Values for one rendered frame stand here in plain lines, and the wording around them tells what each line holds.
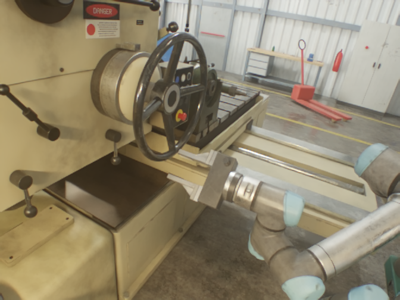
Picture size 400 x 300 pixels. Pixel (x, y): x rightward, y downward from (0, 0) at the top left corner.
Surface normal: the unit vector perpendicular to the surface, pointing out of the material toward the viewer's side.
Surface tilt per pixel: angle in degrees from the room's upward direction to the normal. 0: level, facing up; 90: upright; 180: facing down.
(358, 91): 90
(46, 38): 90
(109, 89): 79
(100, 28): 90
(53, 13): 90
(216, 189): 48
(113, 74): 57
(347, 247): 35
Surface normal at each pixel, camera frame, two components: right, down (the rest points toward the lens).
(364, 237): -0.11, -0.50
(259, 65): -0.44, 0.36
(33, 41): 0.88, 0.32
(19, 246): 0.13, -0.87
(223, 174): -0.24, -0.31
